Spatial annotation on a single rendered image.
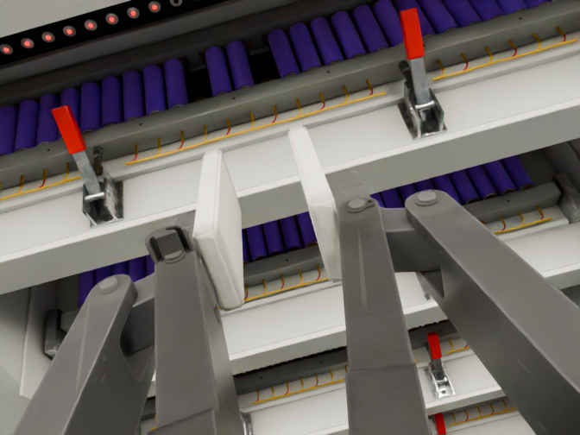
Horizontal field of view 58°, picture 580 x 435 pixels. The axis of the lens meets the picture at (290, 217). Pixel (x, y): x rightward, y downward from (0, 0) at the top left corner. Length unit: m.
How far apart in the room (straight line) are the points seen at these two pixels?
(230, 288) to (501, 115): 0.33
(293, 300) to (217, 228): 0.42
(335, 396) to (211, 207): 0.59
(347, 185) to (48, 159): 0.35
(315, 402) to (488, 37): 0.49
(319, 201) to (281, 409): 0.61
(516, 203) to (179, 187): 0.36
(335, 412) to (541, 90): 0.47
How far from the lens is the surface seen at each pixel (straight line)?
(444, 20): 0.50
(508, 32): 0.49
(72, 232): 0.46
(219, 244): 0.16
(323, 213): 0.15
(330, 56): 0.48
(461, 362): 0.75
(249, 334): 0.57
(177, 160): 0.45
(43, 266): 0.48
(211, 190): 0.18
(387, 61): 0.46
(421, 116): 0.44
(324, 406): 0.73
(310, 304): 0.57
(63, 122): 0.43
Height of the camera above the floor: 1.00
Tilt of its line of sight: 40 degrees down
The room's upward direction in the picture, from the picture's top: 17 degrees counter-clockwise
